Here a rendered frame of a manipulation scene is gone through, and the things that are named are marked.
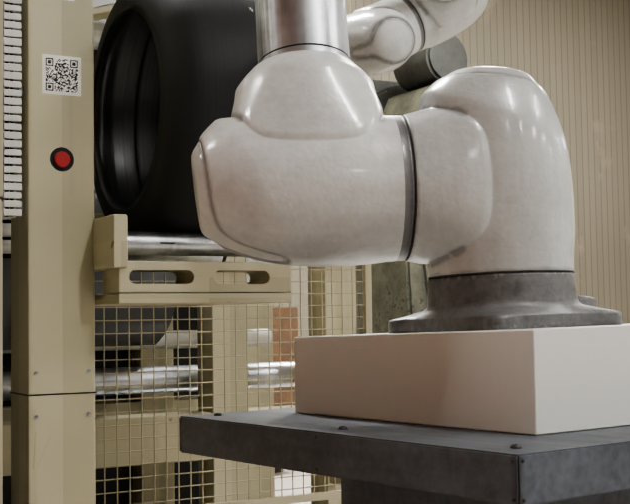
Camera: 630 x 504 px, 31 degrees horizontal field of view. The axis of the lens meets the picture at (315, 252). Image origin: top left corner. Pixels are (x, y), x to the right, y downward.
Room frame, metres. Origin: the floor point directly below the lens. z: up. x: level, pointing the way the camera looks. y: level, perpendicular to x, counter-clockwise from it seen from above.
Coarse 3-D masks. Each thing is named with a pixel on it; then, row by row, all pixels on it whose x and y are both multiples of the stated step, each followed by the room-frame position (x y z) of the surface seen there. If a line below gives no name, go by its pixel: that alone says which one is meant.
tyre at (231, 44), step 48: (144, 0) 2.21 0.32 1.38; (192, 0) 2.14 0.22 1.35; (240, 0) 2.19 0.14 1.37; (144, 48) 2.54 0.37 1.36; (192, 48) 2.09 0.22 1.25; (240, 48) 2.13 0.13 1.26; (96, 96) 2.48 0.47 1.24; (144, 96) 2.60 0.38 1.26; (192, 96) 2.09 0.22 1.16; (96, 144) 2.48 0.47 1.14; (144, 144) 2.61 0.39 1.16; (192, 144) 2.10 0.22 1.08; (96, 192) 2.48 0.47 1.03; (144, 192) 2.21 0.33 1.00; (192, 192) 2.15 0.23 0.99
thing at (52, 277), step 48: (48, 0) 2.15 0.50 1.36; (48, 48) 2.15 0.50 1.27; (48, 96) 2.15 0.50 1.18; (48, 144) 2.15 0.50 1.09; (48, 192) 2.15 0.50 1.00; (48, 240) 2.15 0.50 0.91; (48, 288) 2.15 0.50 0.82; (48, 336) 2.15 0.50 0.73; (48, 384) 2.15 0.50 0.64; (48, 432) 2.15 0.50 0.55; (48, 480) 2.15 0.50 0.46
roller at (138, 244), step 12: (132, 240) 2.15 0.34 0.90; (144, 240) 2.16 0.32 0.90; (156, 240) 2.17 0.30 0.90; (168, 240) 2.18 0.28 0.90; (180, 240) 2.19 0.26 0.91; (192, 240) 2.20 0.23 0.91; (204, 240) 2.22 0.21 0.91; (132, 252) 2.16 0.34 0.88; (144, 252) 2.17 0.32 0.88; (156, 252) 2.18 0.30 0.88; (168, 252) 2.19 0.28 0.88; (180, 252) 2.20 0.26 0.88; (192, 252) 2.21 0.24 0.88; (204, 252) 2.22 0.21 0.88; (216, 252) 2.24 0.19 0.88; (228, 252) 2.25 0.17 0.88
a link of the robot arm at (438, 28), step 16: (416, 0) 1.83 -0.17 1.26; (432, 0) 1.81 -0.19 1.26; (448, 0) 1.81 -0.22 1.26; (464, 0) 1.83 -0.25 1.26; (480, 0) 1.87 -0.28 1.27; (432, 16) 1.83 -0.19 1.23; (448, 16) 1.83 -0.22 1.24; (464, 16) 1.86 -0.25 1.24; (432, 32) 1.84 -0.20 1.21; (448, 32) 1.87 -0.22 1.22
